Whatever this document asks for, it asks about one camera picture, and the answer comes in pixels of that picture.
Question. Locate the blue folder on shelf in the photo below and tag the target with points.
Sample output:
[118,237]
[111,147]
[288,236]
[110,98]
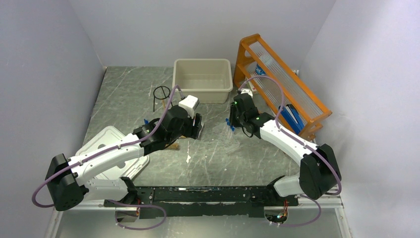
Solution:
[293,118]

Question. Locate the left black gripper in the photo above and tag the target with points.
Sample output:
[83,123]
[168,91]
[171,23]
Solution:
[193,131]

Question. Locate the black metal tripod stand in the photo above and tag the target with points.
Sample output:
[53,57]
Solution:
[160,95]

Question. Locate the blue white cup on shelf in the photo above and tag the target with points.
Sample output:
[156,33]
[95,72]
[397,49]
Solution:
[259,70]

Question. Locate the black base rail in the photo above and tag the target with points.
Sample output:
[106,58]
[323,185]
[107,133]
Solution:
[203,201]

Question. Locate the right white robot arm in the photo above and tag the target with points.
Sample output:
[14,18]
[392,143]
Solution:
[318,168]

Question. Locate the brown test tube brush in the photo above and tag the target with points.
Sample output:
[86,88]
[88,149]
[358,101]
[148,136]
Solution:
[174,146]

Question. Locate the orange wooden shelf rack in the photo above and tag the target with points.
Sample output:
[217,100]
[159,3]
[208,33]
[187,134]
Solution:
[280,86]

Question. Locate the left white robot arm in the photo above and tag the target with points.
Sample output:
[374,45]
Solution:
[72,180]

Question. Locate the clear test tube rack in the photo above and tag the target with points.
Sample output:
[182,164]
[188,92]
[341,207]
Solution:
[226,137]

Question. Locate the white box on shelf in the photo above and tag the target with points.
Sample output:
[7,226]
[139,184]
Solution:
[252,87]

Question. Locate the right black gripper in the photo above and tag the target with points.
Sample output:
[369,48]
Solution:
[233,121]

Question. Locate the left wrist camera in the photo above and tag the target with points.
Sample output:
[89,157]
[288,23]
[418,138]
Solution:
[189,103]

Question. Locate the beige plastic bin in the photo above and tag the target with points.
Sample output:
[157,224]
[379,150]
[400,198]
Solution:
[210,80]

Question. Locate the white bin lid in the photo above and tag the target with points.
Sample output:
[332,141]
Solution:
[127,161]

